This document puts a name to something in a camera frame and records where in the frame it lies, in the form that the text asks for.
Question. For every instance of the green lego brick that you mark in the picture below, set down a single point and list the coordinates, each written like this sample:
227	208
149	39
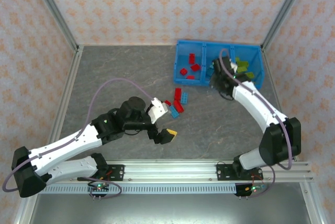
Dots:
243	69
250	75
244	64
238	59

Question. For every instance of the red small lego brick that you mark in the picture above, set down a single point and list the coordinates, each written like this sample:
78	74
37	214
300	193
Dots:
183	71
168	103

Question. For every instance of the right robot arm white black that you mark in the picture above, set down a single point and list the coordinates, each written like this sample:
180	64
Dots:
256	103

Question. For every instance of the red long lego brick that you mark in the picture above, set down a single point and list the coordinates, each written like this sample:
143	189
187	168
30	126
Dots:
177	93

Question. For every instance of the blue three-compartment plastic bin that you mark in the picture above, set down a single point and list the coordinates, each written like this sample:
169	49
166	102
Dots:
183	54

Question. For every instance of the small circuit board with LED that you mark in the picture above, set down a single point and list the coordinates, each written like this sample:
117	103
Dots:
252	188
99	188

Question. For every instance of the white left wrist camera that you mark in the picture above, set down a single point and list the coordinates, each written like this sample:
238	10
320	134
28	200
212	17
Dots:
157	111

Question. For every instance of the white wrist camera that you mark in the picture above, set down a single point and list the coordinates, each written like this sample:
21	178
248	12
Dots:
157	111
233	66

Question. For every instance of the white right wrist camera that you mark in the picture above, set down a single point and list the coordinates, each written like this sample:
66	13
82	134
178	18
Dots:
233	66

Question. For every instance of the wide aluminium mounting rail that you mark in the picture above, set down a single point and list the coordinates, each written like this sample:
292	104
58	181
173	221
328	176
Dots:
170	171

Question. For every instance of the aluminium side rail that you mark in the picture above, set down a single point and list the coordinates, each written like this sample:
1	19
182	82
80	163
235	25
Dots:
75	64
272	77

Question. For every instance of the thin aluminium cross rail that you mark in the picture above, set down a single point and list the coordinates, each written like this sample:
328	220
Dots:
125	44

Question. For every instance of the aluminium frame post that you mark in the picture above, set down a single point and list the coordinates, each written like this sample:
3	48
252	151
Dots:
283	12
57	12

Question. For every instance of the aluminium frame leg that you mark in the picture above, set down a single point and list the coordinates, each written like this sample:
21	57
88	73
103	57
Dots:
316	211
27	208

